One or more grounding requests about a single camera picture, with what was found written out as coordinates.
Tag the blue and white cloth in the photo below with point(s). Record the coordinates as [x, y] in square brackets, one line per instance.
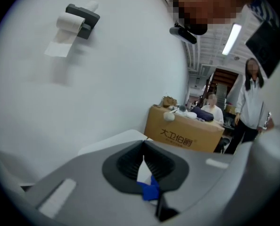
[149, 192]

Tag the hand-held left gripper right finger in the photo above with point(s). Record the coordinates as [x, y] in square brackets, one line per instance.
[201, 173]

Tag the dark navy bag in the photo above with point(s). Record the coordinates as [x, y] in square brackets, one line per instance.
[202, 114]

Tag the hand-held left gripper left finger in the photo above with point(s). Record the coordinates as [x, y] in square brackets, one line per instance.
[83, 182]

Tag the person's head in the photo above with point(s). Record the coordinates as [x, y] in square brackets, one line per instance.
[208, 3]

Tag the white toilet paper roll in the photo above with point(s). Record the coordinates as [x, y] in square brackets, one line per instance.
[64, 32]

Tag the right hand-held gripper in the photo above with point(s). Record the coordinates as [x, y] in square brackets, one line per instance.
[266, 48]

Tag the long ceiling light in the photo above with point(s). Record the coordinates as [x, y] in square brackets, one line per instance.
[232, 39]

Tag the black head camera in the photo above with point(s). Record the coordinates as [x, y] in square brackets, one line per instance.
[183, 35]

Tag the black toilet paper holder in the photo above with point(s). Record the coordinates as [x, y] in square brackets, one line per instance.
[87, 20]

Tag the brown cardboard box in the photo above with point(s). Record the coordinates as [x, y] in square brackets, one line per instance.
[177, 133]

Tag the white round brush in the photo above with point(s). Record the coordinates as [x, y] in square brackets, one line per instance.
[169, 116]

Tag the brown paper bag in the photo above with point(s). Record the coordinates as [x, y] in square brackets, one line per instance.
[169, 102]

